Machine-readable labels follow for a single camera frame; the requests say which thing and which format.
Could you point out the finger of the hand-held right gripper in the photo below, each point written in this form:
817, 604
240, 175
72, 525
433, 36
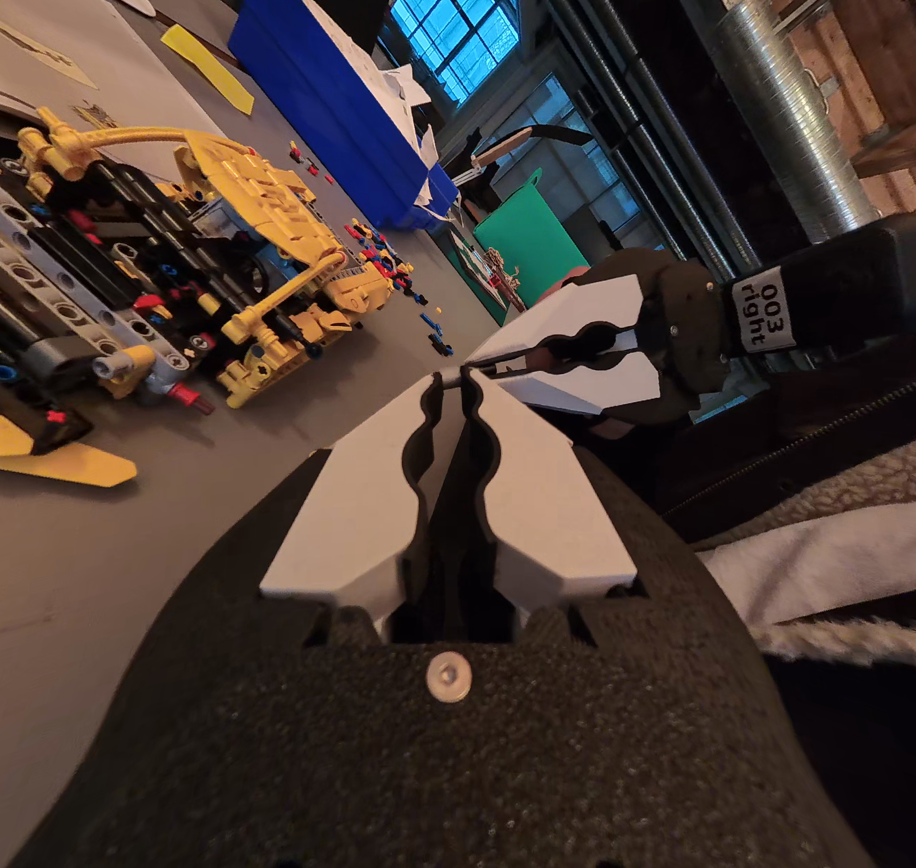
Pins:
587, 302
615, 388

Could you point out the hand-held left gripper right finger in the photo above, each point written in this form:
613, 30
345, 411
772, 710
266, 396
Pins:
558, 510

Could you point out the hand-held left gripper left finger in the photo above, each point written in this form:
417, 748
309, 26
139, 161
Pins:
343, 517

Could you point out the grey brick connector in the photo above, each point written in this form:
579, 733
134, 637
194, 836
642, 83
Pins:
452, 378

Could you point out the grey desk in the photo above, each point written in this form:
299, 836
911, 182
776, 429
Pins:
107, 596

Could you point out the person's right hand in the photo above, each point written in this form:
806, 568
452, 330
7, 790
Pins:
615, 430

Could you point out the brown brick model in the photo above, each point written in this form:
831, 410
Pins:
504, 277

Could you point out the green box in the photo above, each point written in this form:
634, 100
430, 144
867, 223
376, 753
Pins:
537, 224

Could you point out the green baseplate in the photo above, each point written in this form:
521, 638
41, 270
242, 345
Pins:
476, 274

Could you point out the glass partition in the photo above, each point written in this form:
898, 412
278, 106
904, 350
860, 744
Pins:
572, 152

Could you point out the short blue pin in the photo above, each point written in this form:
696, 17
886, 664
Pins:
440, 345

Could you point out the person's fleece-lined dark jacket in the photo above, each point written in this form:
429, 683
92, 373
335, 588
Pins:
787, 453

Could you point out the long blue pin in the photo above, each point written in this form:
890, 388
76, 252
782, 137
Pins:
429, 322

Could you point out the person's white shirt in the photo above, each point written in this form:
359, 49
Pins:
823, 560

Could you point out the paned window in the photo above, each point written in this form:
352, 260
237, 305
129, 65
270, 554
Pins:
458, 23

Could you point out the scattered red and black pins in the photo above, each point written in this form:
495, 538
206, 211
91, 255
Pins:
309, 163

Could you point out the yellow brick car model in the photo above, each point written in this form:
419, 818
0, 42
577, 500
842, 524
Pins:
272, 202

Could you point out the blue plastic bin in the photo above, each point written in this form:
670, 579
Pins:
322, 95

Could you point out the person's dark trousers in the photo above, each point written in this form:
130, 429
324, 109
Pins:
859, 775

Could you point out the yellow paper strip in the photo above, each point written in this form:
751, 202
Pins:
207, 66

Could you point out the instruction booklet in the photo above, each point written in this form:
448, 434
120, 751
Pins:
129, 73

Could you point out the silver ventilation duct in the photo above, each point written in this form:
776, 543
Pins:
801, 116

